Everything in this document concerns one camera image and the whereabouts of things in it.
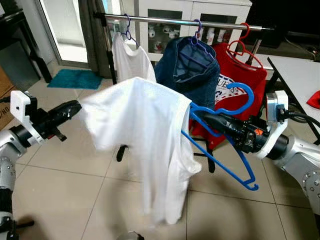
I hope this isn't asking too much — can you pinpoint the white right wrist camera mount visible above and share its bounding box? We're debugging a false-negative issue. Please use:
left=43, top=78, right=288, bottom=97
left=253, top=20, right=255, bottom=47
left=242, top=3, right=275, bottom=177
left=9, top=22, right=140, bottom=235
left=254, top=91, right=290, bottom=160

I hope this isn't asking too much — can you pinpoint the blue denim garment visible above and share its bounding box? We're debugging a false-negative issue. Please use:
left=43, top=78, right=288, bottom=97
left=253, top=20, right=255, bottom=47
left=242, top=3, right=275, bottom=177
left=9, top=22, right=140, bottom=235
left=154, top=36, right=221, bottom=108

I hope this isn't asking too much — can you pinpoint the silver clothes rack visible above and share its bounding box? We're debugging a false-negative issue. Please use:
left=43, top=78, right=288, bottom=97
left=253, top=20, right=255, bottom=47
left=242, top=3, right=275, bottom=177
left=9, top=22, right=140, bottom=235
left=92, top=12, right=275, bottom=174

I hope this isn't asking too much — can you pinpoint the purple clothes hanger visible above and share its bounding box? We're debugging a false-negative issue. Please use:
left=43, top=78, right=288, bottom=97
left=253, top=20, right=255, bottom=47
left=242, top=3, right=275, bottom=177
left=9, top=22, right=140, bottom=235
left=120, top=13, right=139, bottom=49
left=177, top=19, right=218, bottom=71

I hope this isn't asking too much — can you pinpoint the brown box with lettering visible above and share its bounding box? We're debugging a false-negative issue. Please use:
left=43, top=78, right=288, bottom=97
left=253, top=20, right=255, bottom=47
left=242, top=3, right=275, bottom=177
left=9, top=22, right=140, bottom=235
left=0, top=65, right=16, bottom=131

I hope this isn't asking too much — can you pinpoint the bright glass door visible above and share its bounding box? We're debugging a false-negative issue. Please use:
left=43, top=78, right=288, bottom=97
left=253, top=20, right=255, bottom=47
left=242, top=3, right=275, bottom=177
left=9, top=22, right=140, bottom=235
left=40, top=0, right=88, bottom=63

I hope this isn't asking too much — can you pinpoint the grey curtain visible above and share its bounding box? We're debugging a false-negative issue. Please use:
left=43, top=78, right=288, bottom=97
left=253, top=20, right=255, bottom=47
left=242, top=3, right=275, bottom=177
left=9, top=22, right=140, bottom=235
left=77, top=0, right=108, bottom=78

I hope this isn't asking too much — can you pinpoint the red clothes hanger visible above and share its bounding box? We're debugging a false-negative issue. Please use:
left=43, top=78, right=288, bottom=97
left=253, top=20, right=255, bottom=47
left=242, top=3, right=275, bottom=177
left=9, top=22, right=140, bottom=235
left=226, top=22, right=264, bottom=69

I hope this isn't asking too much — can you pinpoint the white printed t-shirt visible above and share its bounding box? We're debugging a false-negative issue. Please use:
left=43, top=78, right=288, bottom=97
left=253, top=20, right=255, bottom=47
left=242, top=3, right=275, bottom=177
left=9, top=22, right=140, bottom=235
left=77, top=76, right=203, bottom=226

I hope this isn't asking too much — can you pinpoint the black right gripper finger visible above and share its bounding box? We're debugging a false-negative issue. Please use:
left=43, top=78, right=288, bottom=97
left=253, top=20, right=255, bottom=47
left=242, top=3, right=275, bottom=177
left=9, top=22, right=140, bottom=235
left=212, top=126, right=248, bottom=148
left=192, top=112, right=239, bottom=132

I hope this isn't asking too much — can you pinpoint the teal shaggy mat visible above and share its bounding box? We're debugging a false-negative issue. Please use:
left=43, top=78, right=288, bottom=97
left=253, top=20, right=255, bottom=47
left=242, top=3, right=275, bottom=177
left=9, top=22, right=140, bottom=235
left=47, top=68, right=103, bottom=91

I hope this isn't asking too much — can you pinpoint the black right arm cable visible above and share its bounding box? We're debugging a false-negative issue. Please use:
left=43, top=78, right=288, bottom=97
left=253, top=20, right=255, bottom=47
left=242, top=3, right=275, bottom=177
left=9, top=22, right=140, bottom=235
left=285, top=111, right=320, bottom=126

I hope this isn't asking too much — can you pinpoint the plain white t-shirt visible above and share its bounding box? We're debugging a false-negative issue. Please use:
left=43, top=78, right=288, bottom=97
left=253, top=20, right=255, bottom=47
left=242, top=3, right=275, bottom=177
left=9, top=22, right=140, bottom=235
left=111, top=32, right=157, bottom=86

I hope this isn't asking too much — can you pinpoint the blue plastic clothes hanger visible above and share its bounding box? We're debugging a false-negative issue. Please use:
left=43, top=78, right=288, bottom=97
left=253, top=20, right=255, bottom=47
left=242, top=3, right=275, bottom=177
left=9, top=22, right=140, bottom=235
left=180, top=82, right=260, bottom=192

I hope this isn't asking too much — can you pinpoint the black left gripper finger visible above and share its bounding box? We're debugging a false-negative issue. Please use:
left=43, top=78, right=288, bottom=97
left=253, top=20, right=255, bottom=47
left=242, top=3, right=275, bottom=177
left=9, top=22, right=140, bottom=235
left=50, top=111, right=80, bottom=130
left=50, top=101, right=82, bottom=120

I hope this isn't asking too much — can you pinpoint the black television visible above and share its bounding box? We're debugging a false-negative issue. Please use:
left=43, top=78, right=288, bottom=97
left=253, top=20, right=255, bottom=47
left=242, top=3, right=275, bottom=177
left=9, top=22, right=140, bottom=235
left=247, top=0, right=320, bottom=49

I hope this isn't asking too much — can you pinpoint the red Guess t-shirt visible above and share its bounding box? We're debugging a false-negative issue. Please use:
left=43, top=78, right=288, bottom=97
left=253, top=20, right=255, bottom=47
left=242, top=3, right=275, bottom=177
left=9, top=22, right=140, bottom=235
left=190, top=42, right=268, bottom=151

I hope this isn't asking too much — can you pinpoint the white glass-door cabinet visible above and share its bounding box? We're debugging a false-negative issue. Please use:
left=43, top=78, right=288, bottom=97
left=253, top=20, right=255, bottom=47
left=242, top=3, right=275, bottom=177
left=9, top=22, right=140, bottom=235
left=137, top=0, right=253, bottom=56

